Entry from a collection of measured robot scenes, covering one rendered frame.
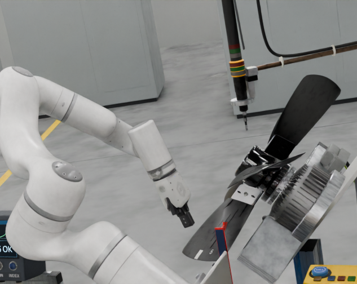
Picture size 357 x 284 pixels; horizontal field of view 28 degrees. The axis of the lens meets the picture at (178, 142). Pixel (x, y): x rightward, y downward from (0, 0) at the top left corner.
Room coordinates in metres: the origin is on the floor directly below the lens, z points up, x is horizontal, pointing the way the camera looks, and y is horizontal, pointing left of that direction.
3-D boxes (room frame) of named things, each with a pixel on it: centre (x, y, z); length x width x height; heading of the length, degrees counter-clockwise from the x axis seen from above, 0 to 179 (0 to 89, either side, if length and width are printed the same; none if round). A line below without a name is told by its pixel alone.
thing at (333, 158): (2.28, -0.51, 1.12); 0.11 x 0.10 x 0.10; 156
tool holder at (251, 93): (2.02, -0.22, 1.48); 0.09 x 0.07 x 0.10; 101
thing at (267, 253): (1.96, -0.21, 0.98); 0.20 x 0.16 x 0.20; 66
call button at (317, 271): (1.59, -0.29, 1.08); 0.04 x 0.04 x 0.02
